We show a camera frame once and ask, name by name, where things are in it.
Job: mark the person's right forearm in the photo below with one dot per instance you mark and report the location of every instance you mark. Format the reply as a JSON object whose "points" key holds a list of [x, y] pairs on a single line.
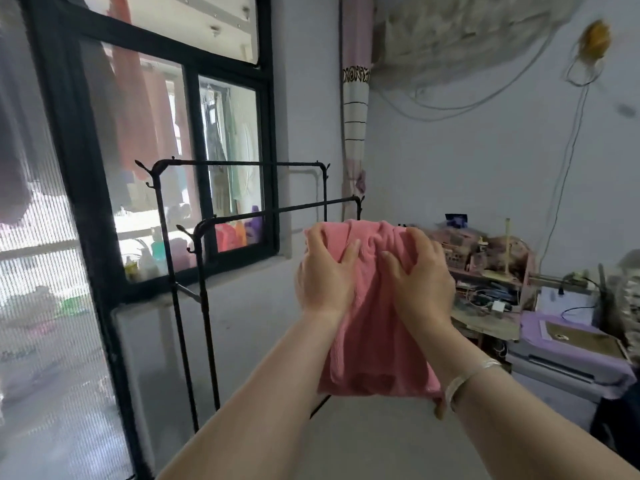
{"points": [[510, 424]]}

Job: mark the patterned fabric bundle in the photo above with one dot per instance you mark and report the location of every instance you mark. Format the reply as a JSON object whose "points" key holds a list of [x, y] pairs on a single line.
{"points": [[629, 304]]}

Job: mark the pink and white curtain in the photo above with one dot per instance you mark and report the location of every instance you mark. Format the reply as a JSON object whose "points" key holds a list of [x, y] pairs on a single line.
{"points": [[356, 124]]}

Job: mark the person's right hand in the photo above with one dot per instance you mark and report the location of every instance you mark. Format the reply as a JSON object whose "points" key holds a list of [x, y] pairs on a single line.
{"points": [[425, 289]]}

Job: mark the brown cardboard sheet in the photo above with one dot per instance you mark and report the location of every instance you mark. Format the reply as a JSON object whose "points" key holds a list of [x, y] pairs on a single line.
{"points": [[585, 340]]}

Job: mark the person's right thumb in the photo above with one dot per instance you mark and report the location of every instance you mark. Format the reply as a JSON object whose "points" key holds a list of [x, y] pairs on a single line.
{"points": [[395, 267]]}

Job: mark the white bottle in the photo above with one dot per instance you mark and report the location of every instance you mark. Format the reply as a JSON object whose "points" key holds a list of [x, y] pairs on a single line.
{"points": [[146, 267]]}

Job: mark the pale green hanging garment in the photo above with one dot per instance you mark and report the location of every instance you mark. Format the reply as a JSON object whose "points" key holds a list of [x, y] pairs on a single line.
{"points": [[243, 154]]}

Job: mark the person's left hand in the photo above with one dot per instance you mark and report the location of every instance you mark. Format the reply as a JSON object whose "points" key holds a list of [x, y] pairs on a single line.
{"points": [[322, 279]]}

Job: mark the purple bottle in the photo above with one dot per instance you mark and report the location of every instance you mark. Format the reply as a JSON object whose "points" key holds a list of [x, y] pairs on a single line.
{"points": [[256, 227]]}

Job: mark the person's left forearm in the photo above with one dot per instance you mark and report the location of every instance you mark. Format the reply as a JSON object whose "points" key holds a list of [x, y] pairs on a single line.
{"points": [[260, 404]]}

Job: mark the pink towel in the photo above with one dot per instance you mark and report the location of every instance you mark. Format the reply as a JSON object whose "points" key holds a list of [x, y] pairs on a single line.
{"points": [[372, 339]]}

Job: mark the black metal drying rack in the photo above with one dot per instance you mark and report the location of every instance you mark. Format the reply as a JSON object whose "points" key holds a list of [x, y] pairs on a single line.
{"points": [[172, 294]]}

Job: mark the red bottle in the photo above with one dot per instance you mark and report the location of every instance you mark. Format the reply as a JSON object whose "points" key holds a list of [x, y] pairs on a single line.
{"points": [[225, 238]]}

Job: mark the orange wall ornament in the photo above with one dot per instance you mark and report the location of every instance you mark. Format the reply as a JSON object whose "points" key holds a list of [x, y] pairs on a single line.
{"points": [[597, 38]]}

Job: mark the red hanging garment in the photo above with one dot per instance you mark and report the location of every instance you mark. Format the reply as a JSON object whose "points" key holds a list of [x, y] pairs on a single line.
{"points": [[135, 104]]}

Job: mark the white appliance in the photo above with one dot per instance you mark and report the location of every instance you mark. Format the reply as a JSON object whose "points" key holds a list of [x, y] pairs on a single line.
{"points": [[545, 389]]}

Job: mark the wooden dollhouse model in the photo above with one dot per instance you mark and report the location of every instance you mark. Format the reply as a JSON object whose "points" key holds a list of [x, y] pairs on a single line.
{"points": [[492, 274]]}

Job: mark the black window frame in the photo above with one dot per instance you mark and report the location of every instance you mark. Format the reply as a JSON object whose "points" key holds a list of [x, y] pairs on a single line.
{"points": [[75, 159]]}

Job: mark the purple cloth cover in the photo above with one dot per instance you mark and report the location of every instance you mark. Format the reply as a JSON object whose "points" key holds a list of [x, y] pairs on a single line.
{"points": [[580, 367]]}

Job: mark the green capped bottle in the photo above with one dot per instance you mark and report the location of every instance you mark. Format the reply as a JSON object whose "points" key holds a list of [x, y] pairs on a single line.
{"points": [[158, 254]]}

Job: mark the mesh screen door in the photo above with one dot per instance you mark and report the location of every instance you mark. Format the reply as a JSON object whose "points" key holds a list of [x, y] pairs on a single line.
{"points": [[45, 314]]}

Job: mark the person's left thumb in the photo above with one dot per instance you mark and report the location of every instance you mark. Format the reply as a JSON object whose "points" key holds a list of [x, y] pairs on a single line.
{"points": [[351, 257]]}

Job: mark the orange bottle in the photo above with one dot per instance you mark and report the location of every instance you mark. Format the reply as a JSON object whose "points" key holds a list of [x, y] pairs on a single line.
{"points": [[241, 234]]}

